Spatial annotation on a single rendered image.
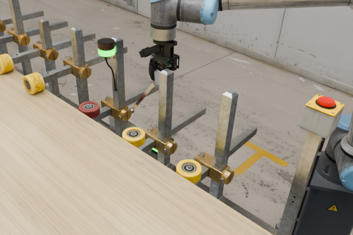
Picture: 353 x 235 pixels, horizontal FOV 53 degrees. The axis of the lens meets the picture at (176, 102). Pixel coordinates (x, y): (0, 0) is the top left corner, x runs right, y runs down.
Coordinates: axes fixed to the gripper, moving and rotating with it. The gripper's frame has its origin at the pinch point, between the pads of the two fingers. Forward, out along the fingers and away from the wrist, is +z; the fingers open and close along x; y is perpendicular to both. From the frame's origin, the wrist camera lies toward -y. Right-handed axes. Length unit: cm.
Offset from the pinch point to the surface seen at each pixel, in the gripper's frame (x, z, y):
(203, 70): 187, 99, -111
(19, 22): -8, -4, -87
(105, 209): -48, 9, 26
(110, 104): -9.7, 12.1, -17.3
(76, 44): -9.5, -8.4, -37.0
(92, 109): -20.2, 8.4, -14.9
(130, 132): -20.0, 8.8, 6.0
